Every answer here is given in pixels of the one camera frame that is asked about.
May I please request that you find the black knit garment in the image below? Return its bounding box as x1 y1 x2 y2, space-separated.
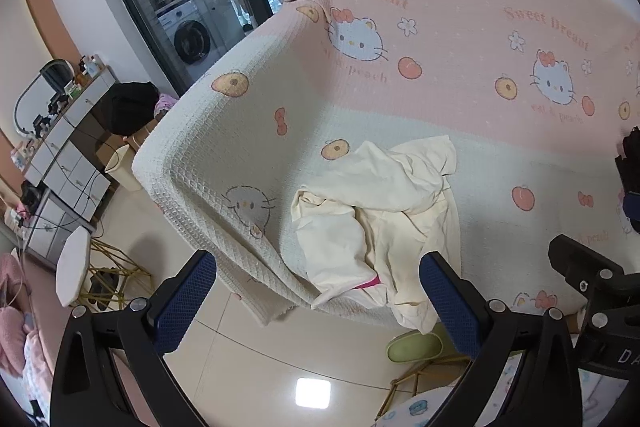
614 125 640 233

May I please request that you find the black bag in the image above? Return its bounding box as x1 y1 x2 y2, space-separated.
100 82 161 136

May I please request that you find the gold wire stool frame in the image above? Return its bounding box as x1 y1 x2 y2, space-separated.
80 239 153 309

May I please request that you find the pink cloth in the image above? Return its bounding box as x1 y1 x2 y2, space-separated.
154 93 180 118

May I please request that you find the cream t-shirt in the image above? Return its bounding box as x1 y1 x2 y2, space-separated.
291 135 462 335

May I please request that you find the beige waste bin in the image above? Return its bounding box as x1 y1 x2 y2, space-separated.
105 144 146 192

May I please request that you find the pink fluffy clothing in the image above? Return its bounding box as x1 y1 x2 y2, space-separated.
0 252 41 375

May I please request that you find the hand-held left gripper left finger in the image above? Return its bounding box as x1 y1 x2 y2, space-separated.
50 249 218 427

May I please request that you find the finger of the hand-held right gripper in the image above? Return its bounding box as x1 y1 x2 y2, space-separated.
548 234 628 298

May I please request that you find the pink and white printed blanket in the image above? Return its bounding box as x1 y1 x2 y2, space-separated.
132 0 640 343

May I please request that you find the group of cosmetic bottles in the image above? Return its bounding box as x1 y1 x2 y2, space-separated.
75 54 107 86

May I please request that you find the green slipper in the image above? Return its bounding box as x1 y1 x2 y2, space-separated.
385 329 445 364

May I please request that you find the white stool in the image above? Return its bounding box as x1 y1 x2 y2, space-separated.
55 227 93 308

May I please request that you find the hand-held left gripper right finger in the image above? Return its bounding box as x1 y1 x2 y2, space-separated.
419 252 583 427

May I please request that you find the black framed glass door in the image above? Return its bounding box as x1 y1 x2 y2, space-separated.
87 0 287 95

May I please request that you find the white drawer dresser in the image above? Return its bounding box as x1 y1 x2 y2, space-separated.
22 67 118 268

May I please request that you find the oval mirror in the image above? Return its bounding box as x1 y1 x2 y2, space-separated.
14 59 75 135

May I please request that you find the pair of dark slippers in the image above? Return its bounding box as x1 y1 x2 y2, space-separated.
90 268 132 299

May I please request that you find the white washing machine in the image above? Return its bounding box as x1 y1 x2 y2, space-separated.
157 0 213 65

